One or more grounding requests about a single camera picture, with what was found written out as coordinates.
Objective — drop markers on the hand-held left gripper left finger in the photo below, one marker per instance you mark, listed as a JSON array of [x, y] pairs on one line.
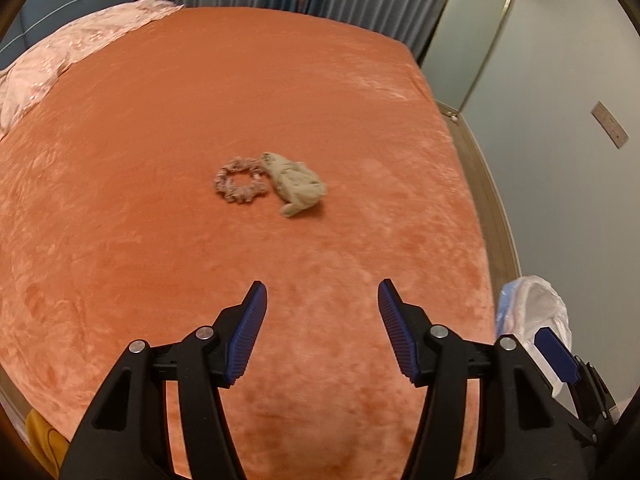
[[245, 340]]

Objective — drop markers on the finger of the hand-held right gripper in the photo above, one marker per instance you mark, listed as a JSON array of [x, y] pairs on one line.
[[557, 357]]

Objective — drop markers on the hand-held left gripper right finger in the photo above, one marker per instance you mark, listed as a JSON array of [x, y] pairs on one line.
[[397, 340]]

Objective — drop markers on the white plastic bag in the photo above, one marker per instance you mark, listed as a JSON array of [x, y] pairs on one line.
[[537, 305]]

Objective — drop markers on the pink scrunchie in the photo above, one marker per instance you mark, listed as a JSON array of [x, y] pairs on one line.
[[222, 187]]

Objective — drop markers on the beige sock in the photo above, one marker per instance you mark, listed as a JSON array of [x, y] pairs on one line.
[[295, 185]]

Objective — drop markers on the blue plastic bag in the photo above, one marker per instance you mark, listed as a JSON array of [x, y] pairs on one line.
[[505, 310]]

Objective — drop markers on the yellow cloth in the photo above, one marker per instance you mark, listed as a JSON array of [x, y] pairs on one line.
[[45, 440]]

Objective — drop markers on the orange plush blanket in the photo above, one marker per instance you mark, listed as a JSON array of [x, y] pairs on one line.
[[200, 85]]

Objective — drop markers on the gold-trimmed wardrobe door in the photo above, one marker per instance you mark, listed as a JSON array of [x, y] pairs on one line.
[[470, 30]]

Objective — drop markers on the beige wall socket plate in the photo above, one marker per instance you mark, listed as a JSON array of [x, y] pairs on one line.
[[610, 125]]

